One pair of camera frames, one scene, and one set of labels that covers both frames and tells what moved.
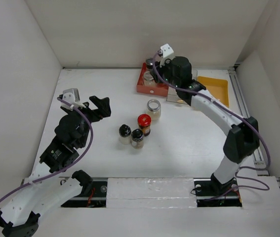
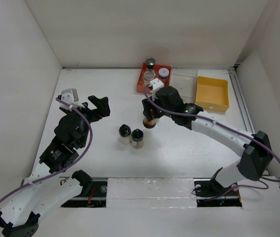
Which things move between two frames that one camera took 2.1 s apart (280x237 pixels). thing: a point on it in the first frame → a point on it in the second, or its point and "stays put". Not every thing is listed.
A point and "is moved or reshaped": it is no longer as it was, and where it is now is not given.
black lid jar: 149,63 stays put
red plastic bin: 158,89 stays put
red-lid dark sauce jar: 144,123 is moved or reshaped
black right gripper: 158,69 → 147,107
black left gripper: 103,110 stays put
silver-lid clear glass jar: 148,80 stays put
